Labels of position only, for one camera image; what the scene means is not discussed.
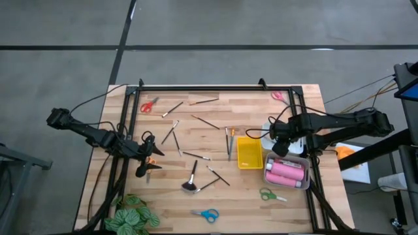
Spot white paper towel roll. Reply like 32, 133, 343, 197
378, 172, 408, 193

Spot green potted plant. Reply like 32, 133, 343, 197
103, 194, 161, 235

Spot black metal rig frame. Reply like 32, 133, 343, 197
78, 78, 355, 234

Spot black equipment stand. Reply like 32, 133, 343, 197
393, 61, 418, 183

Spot pink paint bottle white cap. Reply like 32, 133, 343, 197
265, 170, 303, 189
265, 158, 306, 181

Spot grey metal table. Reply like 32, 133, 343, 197
0, 142, 53, 235

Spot bundle of coloured cables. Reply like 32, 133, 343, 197
323, 74, 398, 114

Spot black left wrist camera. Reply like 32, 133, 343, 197
135, 159, 150, 179

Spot orange handled scissors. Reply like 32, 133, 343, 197
144, 156, 158, 184

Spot orange cloth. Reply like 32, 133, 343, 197
336, 146, 360, 168

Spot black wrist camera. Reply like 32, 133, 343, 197
135, 159, 150, 179
272, 140, 291, 158

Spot black diagonal beam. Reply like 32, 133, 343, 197
338, 129, 412, 171

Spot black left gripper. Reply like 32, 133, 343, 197
125, 134, 165, 171

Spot large fluffy brush black handle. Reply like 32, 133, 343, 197
181, 159, 199, 193

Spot thin brown paint brush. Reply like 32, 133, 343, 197
189, 97, 220, 106

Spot green handled scissors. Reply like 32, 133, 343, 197
259, 187, 289, 203

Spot red handled scissors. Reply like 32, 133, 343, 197
140, 96, 160, 114

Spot blue handled scissors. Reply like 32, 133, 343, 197
190, 208, 220, 225

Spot pink handled scissors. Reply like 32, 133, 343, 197
270, 90, 290, 106

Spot white paper sheet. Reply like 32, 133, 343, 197
334, 142, 372, 185

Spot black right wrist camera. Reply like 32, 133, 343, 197
272, 140, 291, 158

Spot brown cable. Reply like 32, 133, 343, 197
86, 153, 112, 223

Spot monitor with blue screen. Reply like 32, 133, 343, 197
393, 77, 418, 102

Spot grey plastic basket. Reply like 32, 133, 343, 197
263, 151, 311, 191

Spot yellow plastic basket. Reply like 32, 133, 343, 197
236, 135, 265, 170

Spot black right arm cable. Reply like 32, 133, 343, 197
245, 104, 327, 140

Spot white plastic basket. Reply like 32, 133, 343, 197
261, 122, 307, 155

